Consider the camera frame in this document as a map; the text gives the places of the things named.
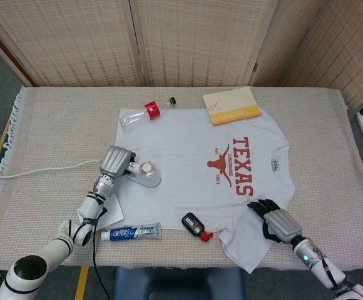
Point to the white plastic board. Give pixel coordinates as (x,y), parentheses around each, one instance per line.
(114,215)

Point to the beige woven tablecloth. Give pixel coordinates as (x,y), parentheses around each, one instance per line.
(59,134)

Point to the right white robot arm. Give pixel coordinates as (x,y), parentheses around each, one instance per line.
(322,268)

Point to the woven folding screen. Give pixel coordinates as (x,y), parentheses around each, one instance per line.
(75,40)

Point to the white Texas Longhorns t-shirt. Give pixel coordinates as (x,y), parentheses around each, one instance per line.
(184,175)

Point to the black bottle with red cap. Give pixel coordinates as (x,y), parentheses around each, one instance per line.
(192,223)

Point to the blue Crest toothpaste tube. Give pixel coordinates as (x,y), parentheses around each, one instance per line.
(128,232)

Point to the blue padded seat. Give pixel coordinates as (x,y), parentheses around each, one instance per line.
(178,284)

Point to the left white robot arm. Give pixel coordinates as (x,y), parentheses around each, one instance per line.
(56,247)

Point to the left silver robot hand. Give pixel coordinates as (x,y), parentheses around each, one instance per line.
(114,161)

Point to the clear bottle with red label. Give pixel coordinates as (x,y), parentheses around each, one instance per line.
(137,116)

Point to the cream and yellow book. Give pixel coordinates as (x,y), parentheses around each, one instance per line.
(231,104)

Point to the white handheld steam iron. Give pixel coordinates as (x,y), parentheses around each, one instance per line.
(148,176)

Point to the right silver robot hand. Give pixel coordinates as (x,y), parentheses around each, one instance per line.
(281,223)

